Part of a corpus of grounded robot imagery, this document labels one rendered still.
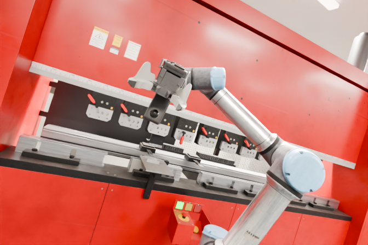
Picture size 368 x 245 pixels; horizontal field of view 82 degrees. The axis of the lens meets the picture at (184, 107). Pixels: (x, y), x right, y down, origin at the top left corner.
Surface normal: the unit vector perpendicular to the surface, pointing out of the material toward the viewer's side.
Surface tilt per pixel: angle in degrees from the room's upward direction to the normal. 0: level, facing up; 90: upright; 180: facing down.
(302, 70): 90
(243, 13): 90
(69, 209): 90
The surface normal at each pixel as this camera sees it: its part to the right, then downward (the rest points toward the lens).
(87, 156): 0.33, 0.10
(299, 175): -0.02, -0.14
